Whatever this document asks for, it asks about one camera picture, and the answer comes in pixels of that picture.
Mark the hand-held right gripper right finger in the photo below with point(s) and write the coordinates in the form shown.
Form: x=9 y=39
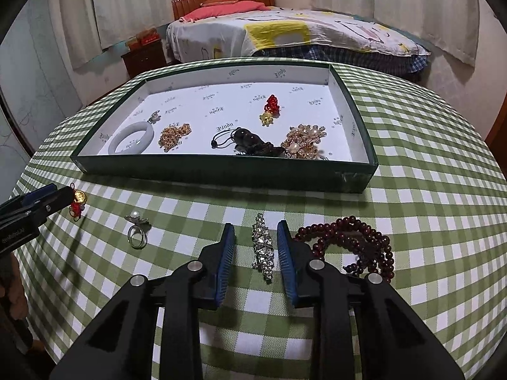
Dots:
x=286 y=261

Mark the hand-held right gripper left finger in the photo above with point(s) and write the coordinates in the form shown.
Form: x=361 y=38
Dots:
x=225 y=261

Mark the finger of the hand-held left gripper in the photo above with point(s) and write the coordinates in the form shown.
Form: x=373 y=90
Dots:
x=51 y=206
x=35 y=192

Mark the red knot charm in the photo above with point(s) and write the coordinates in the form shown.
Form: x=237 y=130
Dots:
x=77 y=206

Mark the crystal rhinestone hair clip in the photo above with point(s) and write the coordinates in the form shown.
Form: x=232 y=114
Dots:
x=262 y=245

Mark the green shallow cardboard box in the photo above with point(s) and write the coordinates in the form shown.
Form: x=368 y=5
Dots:
x=222 y=170

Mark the pale jade bangle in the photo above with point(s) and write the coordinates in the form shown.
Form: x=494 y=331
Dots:
x=136 y=127

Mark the gold pearl flower brooch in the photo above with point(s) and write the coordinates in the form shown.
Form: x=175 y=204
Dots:
x=303 y=138

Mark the small silver brooch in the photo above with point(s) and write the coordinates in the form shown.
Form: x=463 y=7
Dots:
x=154 y=117

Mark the red bead gold flower charm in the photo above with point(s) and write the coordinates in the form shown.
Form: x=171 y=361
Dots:
x=271 y=103

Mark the person's left hand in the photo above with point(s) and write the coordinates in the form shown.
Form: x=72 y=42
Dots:
x=8 y=285

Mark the frosted glass wardrobe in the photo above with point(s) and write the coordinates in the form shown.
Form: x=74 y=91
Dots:
x=35 y=71

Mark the green checked tablecloth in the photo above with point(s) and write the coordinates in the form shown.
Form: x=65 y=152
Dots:
x=416 y=225

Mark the dark wooden nightstand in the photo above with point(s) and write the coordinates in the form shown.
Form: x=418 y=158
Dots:
x=144 y=59

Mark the red and green box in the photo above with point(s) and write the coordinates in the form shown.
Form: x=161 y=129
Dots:
x=132 y=43

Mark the red gift box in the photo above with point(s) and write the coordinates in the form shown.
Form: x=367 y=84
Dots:
x=149 y=39

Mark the brown flat box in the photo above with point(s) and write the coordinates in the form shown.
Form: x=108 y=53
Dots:
x=146 y=31

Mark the blue plaid mattress cover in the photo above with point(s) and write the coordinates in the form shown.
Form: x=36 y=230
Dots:
x=356 y=63

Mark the patterned white bedsheet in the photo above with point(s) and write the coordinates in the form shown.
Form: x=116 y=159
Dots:
x=336 y=27

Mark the brown wooden door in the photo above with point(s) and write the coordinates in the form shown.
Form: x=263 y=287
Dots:
x=498 y=134

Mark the pink pillow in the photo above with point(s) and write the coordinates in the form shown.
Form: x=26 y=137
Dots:
x=225 y=11

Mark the small orange cushion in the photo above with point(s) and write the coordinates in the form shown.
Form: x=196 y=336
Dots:
x=218 y=1

